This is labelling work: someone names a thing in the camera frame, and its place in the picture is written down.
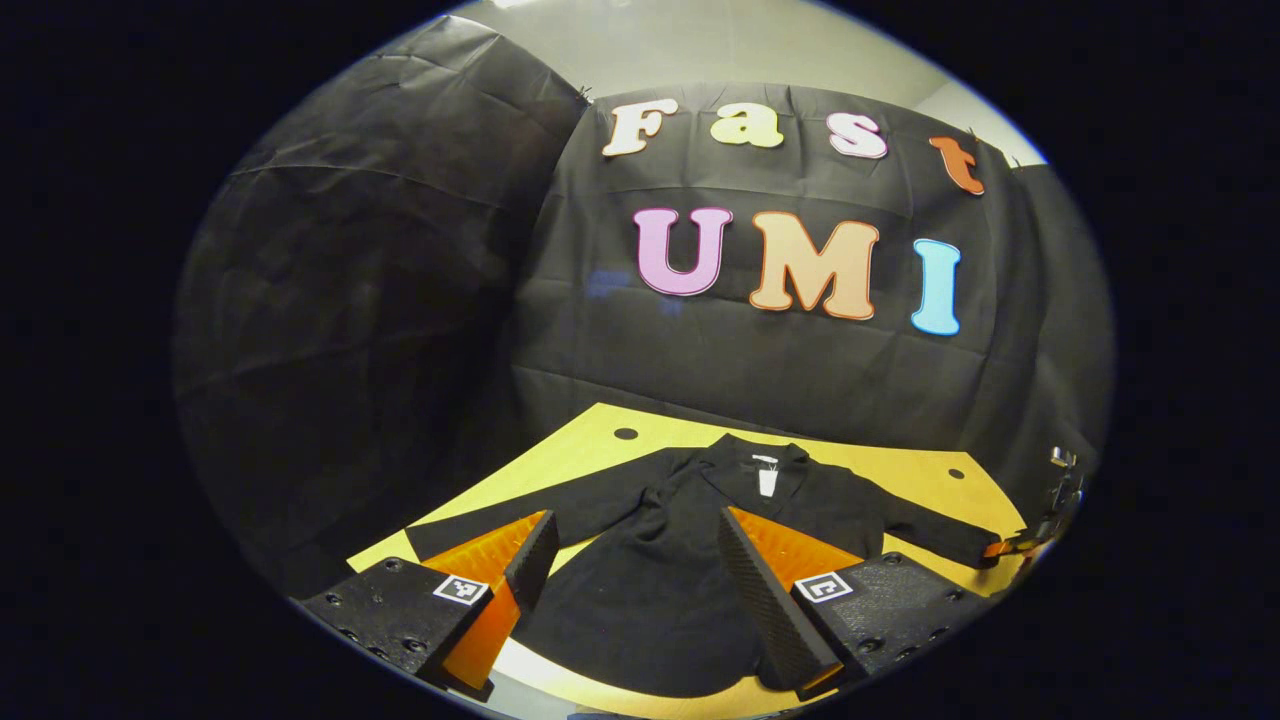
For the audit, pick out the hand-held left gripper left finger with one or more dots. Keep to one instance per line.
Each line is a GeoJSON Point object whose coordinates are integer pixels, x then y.
{"type": "Point", "coordinates": [535, 560]}

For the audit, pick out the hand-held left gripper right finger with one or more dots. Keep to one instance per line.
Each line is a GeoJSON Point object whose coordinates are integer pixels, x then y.
{"type": "Point", "coordinates": [765, 610]}

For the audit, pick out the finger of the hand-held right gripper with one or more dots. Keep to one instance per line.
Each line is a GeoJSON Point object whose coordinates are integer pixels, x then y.
{"type": "Point", "coordinates": [1008, 547]}

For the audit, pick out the black jacket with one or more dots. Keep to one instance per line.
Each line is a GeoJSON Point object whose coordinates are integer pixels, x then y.
{"type": "Point", "coordinates": [650, 600]}

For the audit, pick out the black backdrop cloth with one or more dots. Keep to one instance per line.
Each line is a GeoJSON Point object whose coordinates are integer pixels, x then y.
{"type": "Point", "coordinates": [700, 370]}

